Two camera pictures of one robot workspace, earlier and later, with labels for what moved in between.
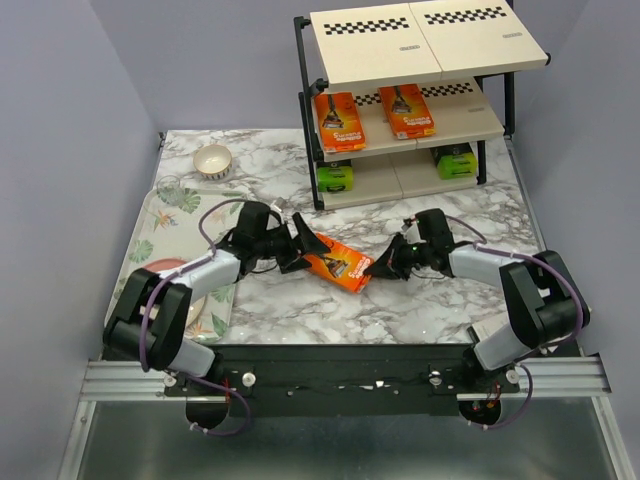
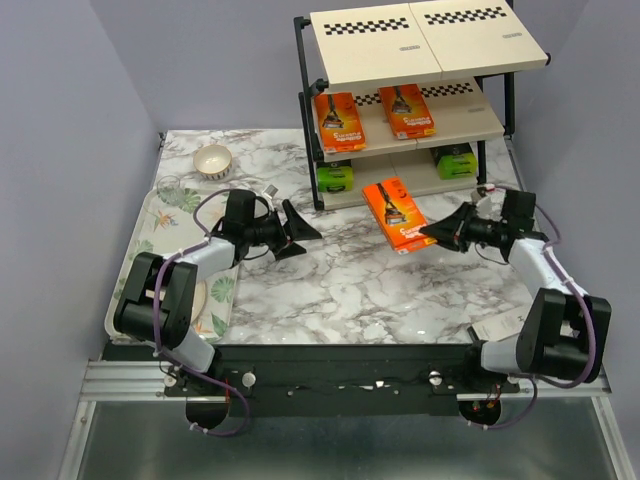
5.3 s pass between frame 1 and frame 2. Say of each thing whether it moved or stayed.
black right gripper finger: moved
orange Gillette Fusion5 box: moved
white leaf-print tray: stayed
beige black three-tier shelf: stayed
